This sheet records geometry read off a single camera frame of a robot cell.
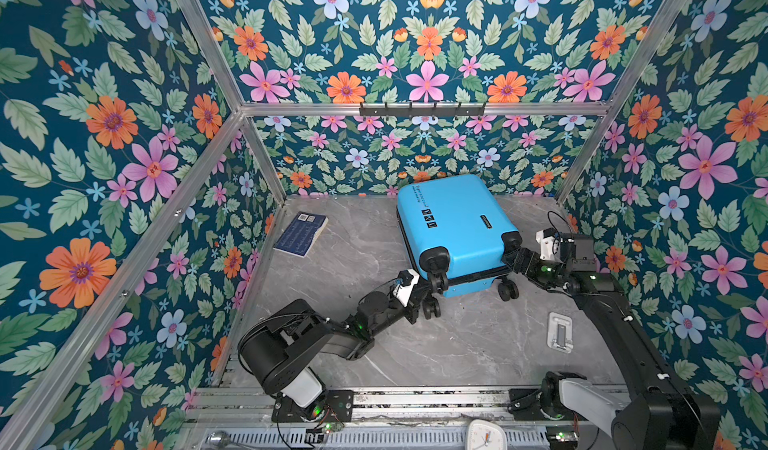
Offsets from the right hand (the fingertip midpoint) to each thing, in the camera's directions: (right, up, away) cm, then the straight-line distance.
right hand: (512, 260), depth 80 cm
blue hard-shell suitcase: (-16, +10, +4) cm, 19 cm away
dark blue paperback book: (-69, +5, +28) cm, 74 cm away
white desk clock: (-12, -39, -13) cm, 42 cm away
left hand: (-22, -6, -1) cm, 23 cm away
